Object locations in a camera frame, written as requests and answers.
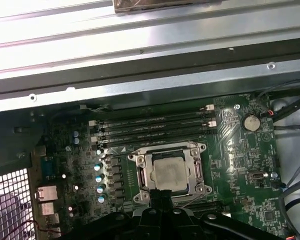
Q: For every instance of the silver coin battery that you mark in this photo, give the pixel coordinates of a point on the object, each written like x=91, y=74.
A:
x=251, y=123

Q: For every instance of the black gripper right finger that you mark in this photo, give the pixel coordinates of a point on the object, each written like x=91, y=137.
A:
x=180, y=225

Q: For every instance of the small cylindrical capacitor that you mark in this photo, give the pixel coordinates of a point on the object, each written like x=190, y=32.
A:
x=71, y=214
x=76, y=133
x=70, y=207
x=76, y=187
x=63, y=176
x=98, y=151
x=98, y=167
x=99, y=178
x=101, y=199
x=76, y=141
x=100, y=189

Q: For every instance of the CPU socket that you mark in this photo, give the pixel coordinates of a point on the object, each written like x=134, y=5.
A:
x=197, y=145

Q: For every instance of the blue rear port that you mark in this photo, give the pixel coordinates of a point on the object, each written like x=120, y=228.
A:
x=48, y=167

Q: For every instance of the internal USB port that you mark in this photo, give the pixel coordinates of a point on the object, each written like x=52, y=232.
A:
x=257, y=175

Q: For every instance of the silver motherboard screw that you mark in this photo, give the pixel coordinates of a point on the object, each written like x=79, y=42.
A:
x=68, y=148
x=273, y=175
x=237, y=106

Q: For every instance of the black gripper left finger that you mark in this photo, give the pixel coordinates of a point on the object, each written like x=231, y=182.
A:
x=150, y=225

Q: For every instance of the metal socket cover frame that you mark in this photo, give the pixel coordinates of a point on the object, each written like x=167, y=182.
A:
x=146, y=162

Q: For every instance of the metal rear port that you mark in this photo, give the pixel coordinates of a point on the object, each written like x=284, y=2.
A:
x=49, y=208
x=47, y=193

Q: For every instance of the square silver CPU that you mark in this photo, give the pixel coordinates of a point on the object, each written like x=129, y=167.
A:
x=168, y=172

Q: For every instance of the square black chip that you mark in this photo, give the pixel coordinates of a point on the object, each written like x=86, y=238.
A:
x=268, y=216

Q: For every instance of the green motherboard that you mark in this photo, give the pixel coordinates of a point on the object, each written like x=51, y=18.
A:
x=227, y=160

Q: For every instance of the black open PC case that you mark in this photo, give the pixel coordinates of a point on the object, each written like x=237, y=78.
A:
x=140, y=92

